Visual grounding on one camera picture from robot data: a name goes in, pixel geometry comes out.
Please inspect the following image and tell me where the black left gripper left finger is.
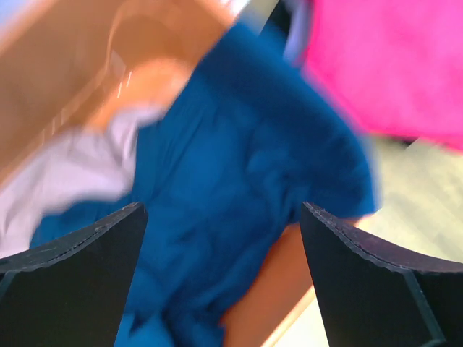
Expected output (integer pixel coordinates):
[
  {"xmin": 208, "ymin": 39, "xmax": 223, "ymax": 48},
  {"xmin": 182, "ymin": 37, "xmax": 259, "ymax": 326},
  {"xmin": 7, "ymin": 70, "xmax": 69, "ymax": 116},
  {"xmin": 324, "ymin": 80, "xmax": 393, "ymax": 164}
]
[{"xmin": 1, "ymin": 203, "xmax": 148, "ymax": 346}]

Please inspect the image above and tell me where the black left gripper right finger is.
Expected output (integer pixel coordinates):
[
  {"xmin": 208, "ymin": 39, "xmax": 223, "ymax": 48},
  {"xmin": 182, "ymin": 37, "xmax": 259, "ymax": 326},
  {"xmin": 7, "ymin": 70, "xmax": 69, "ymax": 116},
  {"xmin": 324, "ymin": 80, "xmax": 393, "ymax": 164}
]
[{"xmin": 301, "ymin": 203, "xmax": 462, "ymax": 346}]

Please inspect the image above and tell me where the folded magenta t shirt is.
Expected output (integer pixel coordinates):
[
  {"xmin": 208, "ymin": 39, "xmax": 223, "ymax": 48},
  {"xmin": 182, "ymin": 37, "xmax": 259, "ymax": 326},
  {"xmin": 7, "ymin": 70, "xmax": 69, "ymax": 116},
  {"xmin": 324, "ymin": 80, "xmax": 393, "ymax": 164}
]
[{"xmin": 305, "ymin": 1, "xmax": 462, "ymax": 149}]

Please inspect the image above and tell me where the orange plastic basket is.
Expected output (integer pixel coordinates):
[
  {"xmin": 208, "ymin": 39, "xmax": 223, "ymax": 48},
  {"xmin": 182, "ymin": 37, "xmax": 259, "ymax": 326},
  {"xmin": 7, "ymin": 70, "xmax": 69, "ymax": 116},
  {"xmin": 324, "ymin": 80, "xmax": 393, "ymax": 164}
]
[{"xmin": 1, "ymin": 1, "xmax": 315, "ymax": 346}]

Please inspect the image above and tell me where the blue t shirt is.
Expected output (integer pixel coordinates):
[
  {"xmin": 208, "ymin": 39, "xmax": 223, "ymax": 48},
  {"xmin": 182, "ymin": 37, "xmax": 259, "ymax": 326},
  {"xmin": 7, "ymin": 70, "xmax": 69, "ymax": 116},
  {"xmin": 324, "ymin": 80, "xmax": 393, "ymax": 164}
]
[{"xmin": 32, "ymin": 24, "xmax": 375, "ymax": 346}]

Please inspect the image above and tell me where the dusty pink t shirt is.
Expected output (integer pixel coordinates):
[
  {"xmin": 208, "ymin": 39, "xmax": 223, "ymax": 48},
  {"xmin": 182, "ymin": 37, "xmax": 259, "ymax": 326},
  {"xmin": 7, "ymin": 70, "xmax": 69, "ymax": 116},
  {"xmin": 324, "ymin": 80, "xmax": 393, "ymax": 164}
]
[{"xmin": 1, "ymin": 105, "xmax": 166, "ymax": 257}]

